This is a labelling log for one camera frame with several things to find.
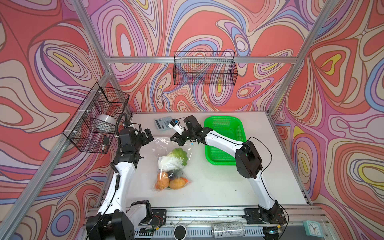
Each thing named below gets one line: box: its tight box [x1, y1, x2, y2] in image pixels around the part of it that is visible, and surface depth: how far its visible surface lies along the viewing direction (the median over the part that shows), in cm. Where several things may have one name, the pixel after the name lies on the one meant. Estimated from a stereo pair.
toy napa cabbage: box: [158, 147, 188, 171], surface depth 80 cm
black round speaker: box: [173, 224, 187, 240], surface depth 67 cm
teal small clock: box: [303, 220, 324, 238], surface depth 70 cm
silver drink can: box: [211, 221, 246, 239], surface depth 67 cm
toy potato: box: [169, 177, 188, 190], surface depth 78 cm
